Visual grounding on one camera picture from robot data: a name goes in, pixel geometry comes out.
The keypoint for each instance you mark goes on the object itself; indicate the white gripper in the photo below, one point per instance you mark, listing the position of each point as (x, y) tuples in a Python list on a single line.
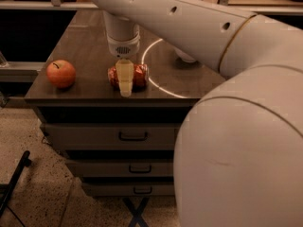
[(123, 49)]

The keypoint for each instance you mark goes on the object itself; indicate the red coke can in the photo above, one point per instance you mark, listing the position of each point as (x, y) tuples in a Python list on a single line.
[(140, 79)]

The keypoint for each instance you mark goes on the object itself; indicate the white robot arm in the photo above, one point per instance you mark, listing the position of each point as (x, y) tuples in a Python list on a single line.
[(238, 158)]

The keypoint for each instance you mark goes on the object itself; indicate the white bowl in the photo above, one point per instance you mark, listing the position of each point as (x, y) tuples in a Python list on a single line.
[(184, 56)]

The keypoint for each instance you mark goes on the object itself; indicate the red apple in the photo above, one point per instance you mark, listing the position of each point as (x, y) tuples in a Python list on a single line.
[(61, 73)]

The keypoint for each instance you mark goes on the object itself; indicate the top grey drawer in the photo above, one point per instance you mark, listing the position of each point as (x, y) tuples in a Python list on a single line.
[(64, 136)]

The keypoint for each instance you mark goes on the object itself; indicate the grey drawer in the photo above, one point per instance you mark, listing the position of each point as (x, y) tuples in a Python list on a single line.
[(128, 189), (121, 168), (64, 136)]

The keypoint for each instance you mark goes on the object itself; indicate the grey drawer cabinet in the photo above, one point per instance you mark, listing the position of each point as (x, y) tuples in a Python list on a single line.
[(173, 88)]

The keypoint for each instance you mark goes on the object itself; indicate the middle grey drawer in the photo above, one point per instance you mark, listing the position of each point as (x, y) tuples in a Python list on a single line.
[(121, 168)]

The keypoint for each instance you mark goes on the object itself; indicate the bottom grey drawer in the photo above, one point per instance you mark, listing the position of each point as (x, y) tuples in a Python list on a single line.
[(128, 189)]

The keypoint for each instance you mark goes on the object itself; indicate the blue tape cross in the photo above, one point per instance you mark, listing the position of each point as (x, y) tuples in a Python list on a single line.
[(137, 212)]

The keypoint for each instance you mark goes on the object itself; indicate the black left floor bar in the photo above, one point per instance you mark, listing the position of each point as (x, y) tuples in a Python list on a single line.
[(6, 189)]

